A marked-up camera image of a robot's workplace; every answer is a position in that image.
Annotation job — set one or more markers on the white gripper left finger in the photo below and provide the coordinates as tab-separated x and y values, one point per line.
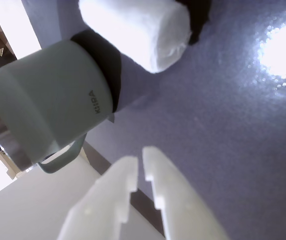
102	200

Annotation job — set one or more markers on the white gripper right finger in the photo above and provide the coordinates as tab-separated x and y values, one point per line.
180	200

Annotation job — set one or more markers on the white gauze roll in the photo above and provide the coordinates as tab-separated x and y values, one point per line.
137	32

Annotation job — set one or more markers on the black table mat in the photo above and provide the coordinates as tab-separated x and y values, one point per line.
208	130

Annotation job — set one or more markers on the pale green steel mug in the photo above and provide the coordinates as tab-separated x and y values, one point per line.
47	100

